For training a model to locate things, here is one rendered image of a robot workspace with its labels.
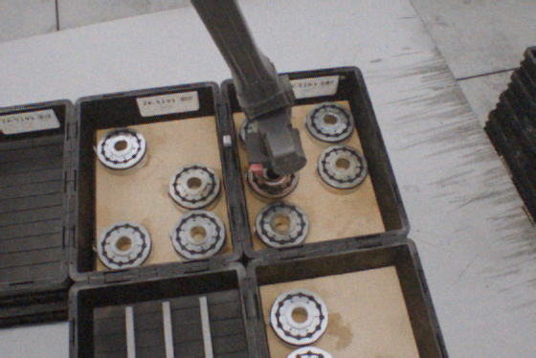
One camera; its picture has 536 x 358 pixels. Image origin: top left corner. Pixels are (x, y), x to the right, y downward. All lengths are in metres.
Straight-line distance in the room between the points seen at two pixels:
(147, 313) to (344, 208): 0.43
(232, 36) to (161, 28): 0.92
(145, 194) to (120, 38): 0.60
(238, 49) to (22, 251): 0.64
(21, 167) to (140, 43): 0.53
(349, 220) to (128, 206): 0.44
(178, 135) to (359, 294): 0.50
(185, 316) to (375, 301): 0.35
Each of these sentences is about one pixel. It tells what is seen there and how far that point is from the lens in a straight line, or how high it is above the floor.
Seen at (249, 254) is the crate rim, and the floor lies 0.93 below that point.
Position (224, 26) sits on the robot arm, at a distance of 0.67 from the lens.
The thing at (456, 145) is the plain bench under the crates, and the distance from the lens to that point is 1.41.
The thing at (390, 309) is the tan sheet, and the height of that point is 0.83.
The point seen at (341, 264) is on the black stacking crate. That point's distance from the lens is 1.00.
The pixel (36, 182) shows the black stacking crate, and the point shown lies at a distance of 1.21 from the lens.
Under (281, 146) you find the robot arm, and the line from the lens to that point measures 0.86.
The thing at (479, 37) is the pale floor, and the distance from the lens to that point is 2.75.
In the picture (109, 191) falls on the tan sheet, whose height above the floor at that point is 0.83.
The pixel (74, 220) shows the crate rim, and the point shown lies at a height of 0.93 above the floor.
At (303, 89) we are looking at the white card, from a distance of 1.19.
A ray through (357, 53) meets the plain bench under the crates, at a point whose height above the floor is 0.70.
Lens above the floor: 1.80
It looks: 60 degrees down
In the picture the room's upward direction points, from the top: 2 degrees clockwise
